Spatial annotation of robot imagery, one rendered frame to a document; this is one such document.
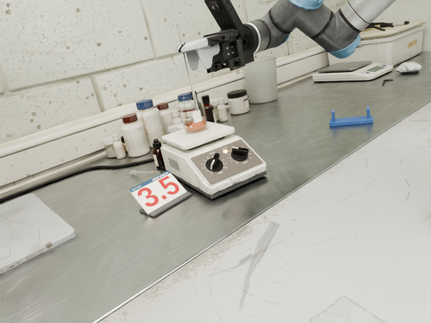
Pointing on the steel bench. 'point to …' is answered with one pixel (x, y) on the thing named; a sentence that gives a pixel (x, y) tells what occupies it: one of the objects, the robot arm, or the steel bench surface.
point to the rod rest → (351, 120)
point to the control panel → (234, 168)
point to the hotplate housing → (188, 171)
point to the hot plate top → (215, 129)
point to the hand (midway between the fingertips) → (183, 45)
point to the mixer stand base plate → (29, 231)
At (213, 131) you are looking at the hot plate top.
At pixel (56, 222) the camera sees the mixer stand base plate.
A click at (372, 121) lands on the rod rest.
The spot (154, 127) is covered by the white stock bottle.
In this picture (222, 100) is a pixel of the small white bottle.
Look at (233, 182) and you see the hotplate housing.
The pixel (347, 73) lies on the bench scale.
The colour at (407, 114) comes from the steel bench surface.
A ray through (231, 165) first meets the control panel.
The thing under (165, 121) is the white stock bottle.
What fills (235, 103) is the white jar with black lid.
